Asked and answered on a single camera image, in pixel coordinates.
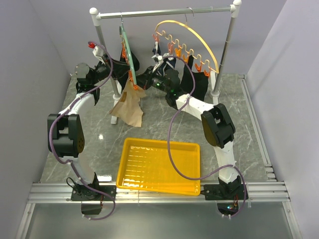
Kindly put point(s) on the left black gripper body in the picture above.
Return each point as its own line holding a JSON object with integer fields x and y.
{"x": 102, "y": 71}

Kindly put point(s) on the orange clothespin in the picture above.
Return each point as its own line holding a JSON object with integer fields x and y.
{"x": 135, "y": 87}

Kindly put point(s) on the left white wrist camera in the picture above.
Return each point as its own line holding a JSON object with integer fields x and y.
{"x": 98, "y": 52}

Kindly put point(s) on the black underwear on green hanger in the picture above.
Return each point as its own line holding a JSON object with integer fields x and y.
{"x": 120, "y": 71}

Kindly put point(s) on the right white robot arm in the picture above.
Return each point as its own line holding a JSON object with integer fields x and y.
{"x": 217, "y": 124}

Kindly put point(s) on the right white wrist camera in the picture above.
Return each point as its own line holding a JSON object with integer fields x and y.
{"x": 158, "y": 61}

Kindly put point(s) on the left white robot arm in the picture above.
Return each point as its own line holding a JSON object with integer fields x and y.
{"x": 65, "y": 133}

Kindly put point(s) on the yellow plastic tray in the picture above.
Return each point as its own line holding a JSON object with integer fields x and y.
{"x": 158, "y": 166}

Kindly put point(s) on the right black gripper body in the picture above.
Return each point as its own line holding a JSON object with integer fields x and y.
{"x": 153, "y": 80}

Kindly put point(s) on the navy blue brief underwear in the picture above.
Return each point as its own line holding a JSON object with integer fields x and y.
{"x": 168, "y": 61}

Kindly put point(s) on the green arched clip hanger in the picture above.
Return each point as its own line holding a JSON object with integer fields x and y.
{"x": 126, "y": 52}

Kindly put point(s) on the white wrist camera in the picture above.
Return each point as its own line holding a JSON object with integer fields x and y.
{"x": 158, "y": 61}
{"x": 98, "y": 52}

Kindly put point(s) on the yellow arched clip hanger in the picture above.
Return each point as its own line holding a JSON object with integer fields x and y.
{"x": 181, "y": 50}

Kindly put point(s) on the beige boxer underwear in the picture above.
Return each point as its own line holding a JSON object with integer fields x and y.
{"x": 128, "y": 107}

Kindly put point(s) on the white metal drying rack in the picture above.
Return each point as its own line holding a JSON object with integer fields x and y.
{"x": 214, "y": 78}

